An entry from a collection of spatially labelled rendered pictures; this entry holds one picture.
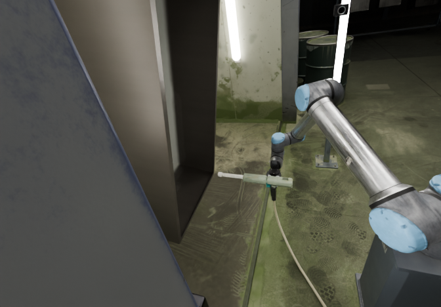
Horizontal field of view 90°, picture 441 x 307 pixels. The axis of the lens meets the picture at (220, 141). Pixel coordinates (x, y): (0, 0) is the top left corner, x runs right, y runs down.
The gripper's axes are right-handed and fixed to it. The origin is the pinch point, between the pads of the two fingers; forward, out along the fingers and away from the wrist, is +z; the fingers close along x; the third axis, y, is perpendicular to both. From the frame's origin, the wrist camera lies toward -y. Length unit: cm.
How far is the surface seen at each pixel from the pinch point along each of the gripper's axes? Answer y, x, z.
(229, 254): 45, 26, 29
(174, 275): -95, -6, 91
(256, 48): -35, 39, -175
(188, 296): -91, -6, 92
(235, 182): 51, 40, -42
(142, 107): -78, 38, 41
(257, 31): -53, 37, -177
